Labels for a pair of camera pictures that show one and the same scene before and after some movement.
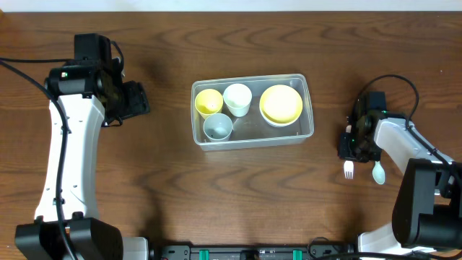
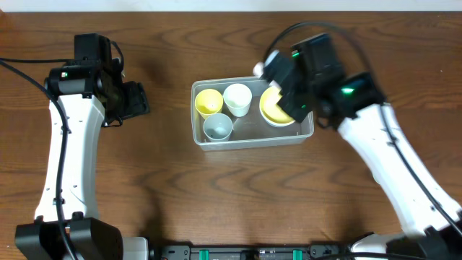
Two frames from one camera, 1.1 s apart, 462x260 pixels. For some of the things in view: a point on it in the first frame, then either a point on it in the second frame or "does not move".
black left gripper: [136, 100] does not move
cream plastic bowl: [278, 124] does not move
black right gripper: [356, 154] -> [291, 109]
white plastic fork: [349, 165] -> [258, 70]
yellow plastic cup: [208, 102] does not move
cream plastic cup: [237, 98] does not move
